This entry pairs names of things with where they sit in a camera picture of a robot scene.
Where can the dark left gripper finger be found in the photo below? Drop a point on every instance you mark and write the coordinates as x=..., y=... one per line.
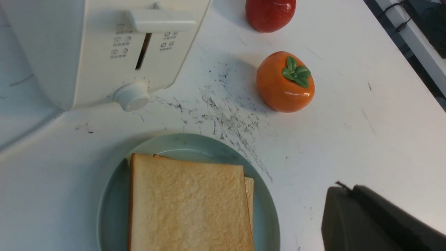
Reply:
x=359, y=219

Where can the toast slice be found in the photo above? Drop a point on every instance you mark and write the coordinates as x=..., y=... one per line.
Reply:
x=142, y=235
x=204, y=203

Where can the white two-slot toaster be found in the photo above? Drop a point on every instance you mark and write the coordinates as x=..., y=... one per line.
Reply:
x=85, y=53

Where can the orange persimmon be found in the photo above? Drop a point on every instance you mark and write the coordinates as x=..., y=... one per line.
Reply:
x=284, y=82

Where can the red apple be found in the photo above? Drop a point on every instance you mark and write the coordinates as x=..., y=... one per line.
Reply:
x=268, y=16

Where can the light green plate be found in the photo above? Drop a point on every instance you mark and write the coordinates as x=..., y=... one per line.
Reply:
x=113, y=212

